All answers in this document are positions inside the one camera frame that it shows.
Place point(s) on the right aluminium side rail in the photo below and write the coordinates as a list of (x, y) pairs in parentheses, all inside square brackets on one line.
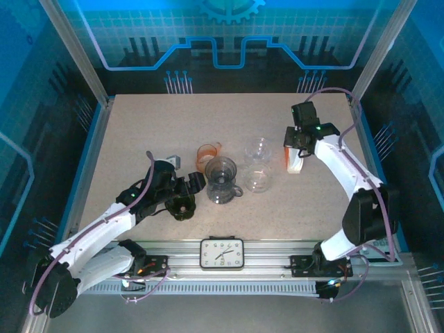
[(367, 159)]

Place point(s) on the black rectangular analog clock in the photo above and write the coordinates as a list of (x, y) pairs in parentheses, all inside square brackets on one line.
[(222, 254)]

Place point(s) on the left aluminium frame post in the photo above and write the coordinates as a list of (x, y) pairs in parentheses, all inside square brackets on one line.
[(79, 52)]

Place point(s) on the white digital display box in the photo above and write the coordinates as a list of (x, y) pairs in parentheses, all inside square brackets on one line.
[(376, 251)]

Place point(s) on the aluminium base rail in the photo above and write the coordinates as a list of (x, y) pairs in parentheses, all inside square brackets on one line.
[(270, 256)]

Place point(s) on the left aluminium side rail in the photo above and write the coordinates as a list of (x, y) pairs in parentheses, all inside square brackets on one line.
[(98, 152)]

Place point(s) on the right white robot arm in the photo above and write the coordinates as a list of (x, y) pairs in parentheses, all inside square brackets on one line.
[(333, 163)]

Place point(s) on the orange white filter pack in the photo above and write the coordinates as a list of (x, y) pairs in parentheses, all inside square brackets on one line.
[(295, 163)]

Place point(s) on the right aluminium frame post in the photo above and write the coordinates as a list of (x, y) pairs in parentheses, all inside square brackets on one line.
[(378, 48)]

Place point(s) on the orange transparent cup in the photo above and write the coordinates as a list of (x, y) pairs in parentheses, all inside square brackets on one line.
[(204, 156)]

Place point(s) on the dark olive coffee dripper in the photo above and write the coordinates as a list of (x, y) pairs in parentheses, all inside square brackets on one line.
[(180, 209)]

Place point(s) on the clear coffee dripper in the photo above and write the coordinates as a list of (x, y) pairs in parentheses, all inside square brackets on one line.
[(258, 149)]

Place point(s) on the aluminium side rail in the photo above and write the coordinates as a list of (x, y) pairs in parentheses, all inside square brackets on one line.
[(98, 152), (367, 159)]

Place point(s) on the aluminium frame post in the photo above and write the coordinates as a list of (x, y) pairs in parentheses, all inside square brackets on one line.
[(378, 48), (79, 52)]

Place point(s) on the left wrist grey camera box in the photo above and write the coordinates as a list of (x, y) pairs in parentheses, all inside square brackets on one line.
[(174, 161)]

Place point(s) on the smoky grey coffee dripper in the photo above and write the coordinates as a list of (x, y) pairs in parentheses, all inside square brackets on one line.
[(221, 171)]

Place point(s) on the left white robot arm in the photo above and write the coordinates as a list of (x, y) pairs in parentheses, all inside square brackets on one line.
[(97, 229)]

